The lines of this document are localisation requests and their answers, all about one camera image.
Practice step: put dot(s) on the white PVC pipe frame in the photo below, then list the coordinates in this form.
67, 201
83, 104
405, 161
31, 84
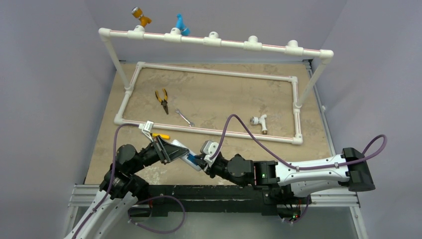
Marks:
213, 40

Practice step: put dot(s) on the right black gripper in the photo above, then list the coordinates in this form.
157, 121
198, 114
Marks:
212, 168

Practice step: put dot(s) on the blue battery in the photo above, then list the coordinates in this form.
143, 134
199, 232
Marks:
191, 158

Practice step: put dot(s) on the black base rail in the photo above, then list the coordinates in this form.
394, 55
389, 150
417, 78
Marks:
275, 201

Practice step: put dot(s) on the white plastic faucet tap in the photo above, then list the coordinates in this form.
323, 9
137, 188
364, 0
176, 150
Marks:
260, 121

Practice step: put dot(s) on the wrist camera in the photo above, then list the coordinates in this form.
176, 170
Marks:
146, 128
210, 151

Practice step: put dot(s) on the silver wrench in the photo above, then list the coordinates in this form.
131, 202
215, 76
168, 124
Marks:
190, 123

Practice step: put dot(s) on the blue faucet nozzle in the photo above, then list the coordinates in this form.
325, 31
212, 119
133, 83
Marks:
185, 31

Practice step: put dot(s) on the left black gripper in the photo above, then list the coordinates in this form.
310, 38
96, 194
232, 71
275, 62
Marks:
168, 152

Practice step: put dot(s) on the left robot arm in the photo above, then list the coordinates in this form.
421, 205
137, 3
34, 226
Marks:
122, 188

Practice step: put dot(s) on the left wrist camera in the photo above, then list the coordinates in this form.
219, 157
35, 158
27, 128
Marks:
146, 128

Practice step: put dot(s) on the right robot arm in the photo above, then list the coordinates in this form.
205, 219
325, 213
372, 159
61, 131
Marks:
298, 179

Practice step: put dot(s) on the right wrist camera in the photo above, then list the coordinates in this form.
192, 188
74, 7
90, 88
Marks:
210, 151

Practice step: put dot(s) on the orange faucet nozzle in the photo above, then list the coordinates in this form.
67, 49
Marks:
138, 14

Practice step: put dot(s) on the yellow handled pliers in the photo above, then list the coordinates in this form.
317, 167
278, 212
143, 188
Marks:
163, 101

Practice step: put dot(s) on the aluminium table frame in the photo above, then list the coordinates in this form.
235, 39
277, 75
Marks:
215, 138

